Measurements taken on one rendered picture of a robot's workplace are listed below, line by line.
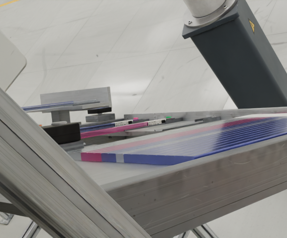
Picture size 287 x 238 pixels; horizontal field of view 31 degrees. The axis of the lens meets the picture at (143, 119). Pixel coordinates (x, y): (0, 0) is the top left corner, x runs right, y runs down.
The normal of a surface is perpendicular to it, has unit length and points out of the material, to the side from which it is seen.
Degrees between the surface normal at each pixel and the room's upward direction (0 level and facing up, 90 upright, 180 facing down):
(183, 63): 0
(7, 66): 90
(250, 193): 90
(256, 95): 90
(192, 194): 90
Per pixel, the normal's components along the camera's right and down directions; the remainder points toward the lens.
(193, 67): -0.54, -0.65
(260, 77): -0.18, 0.70
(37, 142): 0.71, -0.03
